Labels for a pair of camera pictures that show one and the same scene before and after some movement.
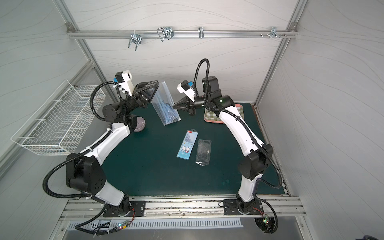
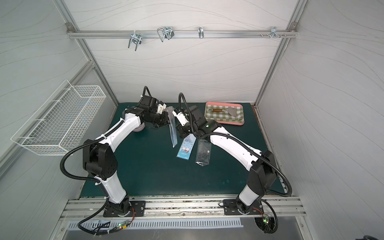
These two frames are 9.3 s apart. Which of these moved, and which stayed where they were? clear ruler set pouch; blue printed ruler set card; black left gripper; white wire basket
Moved: clear ruler set pouch; black left gripper
Stayed: white wire basket; blue printed ruler set card
